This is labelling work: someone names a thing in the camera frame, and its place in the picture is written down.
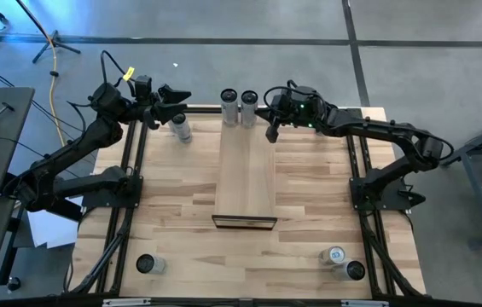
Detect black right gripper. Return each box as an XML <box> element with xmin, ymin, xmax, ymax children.
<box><xmin>255</xmin><ymin>87</ymin><xmax>327</xmax><ymax>144</ymax></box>

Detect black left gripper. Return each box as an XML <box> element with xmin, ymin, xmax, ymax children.
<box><xmin>131</xmin><ymin>84</ymin><xmax>192</xmax><ymax>131</ymax></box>

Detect white beverage can black lid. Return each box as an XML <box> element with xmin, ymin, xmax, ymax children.
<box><xmin>167</xmin><ymin>113</ymin><xmax>194</xmax><ymax>144</ymax></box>
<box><xmin>331</xmin><ymin>259</ymin><xmax>367</xmax><ymax>282</ymax></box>
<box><xmin>219</xmin><ymin>88</ymin><xmax>240</xmax><ymax>128</ymax></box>
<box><xmin>240</xmin><ymin>89</ymin><xmax>259</xmax><ymax>129</ymax></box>
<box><xmin>135</xmin><ymin>252</ymin><xmax>167</xmax><ymax>275</ymax></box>

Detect white beverage can silver lid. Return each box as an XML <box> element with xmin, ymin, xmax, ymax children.
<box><xmin>318</xmin><ymin>246</ymin><xmax>347</xmax><ymax>266</ymax></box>

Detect black tripod light stand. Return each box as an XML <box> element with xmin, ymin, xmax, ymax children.
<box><xmin>14</xmin><ymin>0</ymin><xmax>82</xmax><ymax>65</ymax></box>

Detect black diagonal desk bar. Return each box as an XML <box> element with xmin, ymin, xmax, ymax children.
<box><xmin>48</xmin><ymin>198</ymin><xmax>84</xmax><ymax>223</ymax></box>

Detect white paper sheets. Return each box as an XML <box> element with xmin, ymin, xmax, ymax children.
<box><xmin>25</xmin><ymin>194</ymin><xmax>84</xmax><ymax>251</ymax></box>

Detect grey metal cart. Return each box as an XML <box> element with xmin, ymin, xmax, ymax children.
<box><xmin>440</xmin><ymin>109</ymin><xmax>482</xmax><ymax>251</ymax></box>

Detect black desk leg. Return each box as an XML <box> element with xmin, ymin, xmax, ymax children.
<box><xmin>0</xmin><ymin>206</ymin><xmax>26</xmax><ymax>287</ymax></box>

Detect black table frame cross rail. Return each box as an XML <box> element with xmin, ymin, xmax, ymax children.
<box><xmin>137</xmin><ymin>105</ymin><xmax>363</xmax><ymax>116</ymax></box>

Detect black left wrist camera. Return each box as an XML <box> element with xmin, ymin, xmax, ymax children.
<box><xmin>134</xmin><ymin>75</ymin><xmax>153</xmax><ymax>101</ymax></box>

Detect black table frame side rail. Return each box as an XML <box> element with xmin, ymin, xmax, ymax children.
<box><xmin>356</xmin><ymin>111</ymin><xmax>399</xmax><ymax>296</ymax></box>
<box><xmin>110</xmin><ymin>119</ymin><xmax>150</xmax><ymax>296</ymax></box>
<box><xmin>95</xmin><ymin>119</ymin><xmax>137</xmax><ymax>296</ymax></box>
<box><xmin>345</xmin><ymin>111</ymin><xmax>389</xmax><ymax>296</ymax></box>

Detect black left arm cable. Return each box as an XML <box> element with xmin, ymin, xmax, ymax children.
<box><xmin>98</xmin><ymin>49</ymin><xmax>139</xmax><ymax>97</ymax></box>

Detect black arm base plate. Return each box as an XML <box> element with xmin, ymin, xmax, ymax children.
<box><xmin>349</xmin><ymin>176</ymin><xmax>415</xmax><ymax>213</ymax></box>
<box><xmin>81</xmin><ymin>174</ymin><xmax>144</xmax><ymax>210</ymax></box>

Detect yellow cable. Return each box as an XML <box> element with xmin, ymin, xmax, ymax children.
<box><xmin>48</xmin><ymin>40</ymin><xmax>67</xmax><ymax>148</ymax></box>

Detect black diagonal frame brace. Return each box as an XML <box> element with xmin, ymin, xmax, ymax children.
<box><xmin>362</xmin><ymin>215</ymin><xmax>423</xmax><ymax>298</ymax></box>
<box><xmin>67</xmin><ymin>212</ymin><xmax>133</xmax><ymax>295</ymax></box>

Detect black table frame edge rail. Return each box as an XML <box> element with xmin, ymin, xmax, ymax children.
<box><xmin>0</xmin><ymin>292</ymin><xmax>482</xmax><ymax>307</ymax></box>

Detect silver bracket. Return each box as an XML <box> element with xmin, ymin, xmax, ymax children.
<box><xmin>102</xmin><ymin>298</ymin><xmax>152</xmax><ymax>307</ymax></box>
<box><xmin>340</xmin><ymin>299</ymin><xmax>390</xmax><ymax>307</ymax></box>

